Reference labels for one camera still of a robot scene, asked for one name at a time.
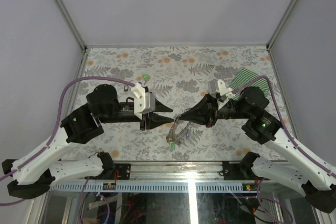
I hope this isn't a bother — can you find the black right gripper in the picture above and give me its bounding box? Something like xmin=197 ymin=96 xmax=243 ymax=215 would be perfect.
xmin=180 ymin=91 xmax=252 ymax=127

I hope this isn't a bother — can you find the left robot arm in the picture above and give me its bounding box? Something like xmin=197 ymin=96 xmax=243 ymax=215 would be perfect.
xmin=2 ymin=84 xmax=173 ymax=200

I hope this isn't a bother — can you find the aluminium front rail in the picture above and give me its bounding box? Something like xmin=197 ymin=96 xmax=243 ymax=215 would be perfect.
xmin=52 ymin=162 xmax=258 ymax=194

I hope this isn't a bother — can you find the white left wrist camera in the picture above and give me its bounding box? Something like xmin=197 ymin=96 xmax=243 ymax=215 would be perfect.
xmin=131 ymin=83 xmax=156 ymax=120

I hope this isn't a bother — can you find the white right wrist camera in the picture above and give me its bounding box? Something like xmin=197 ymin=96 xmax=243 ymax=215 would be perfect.
xmin=208 ymin=79 xmax=235 ymax=103

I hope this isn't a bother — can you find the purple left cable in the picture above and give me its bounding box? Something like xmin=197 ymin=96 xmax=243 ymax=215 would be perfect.
xmin=0 ymin=76 xmax=137 ymax=207

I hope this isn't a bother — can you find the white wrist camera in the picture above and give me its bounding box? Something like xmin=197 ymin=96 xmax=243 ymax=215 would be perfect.
xmin=208 ymin=79 xmax=235 ymax=103
xmin=131 ymin=83 xmax=156 ymax=120

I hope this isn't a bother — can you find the purple cable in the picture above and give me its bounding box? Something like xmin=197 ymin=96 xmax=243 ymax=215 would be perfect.
xmin=230 ymin=75 xmax=336 ymax=175
xmin=0 ymin=76 xmax=137 ymax=207

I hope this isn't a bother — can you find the green key tag far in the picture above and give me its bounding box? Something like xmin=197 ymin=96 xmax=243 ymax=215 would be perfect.
xmin=142 ymin=74 xmax=151 ymax=81

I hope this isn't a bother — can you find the floral table mat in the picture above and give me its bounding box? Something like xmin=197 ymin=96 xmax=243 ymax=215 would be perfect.
xmin=65 ymin=46 xmax=288 ymax=161

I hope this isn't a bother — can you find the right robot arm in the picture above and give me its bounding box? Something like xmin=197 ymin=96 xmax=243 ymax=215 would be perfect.
xmin=180 ymin=87 xmax=335 ymax=214

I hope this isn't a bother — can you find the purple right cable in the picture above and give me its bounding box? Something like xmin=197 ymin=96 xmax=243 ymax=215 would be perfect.
xmin=230 ymin=75 xmax=336 ymax=175

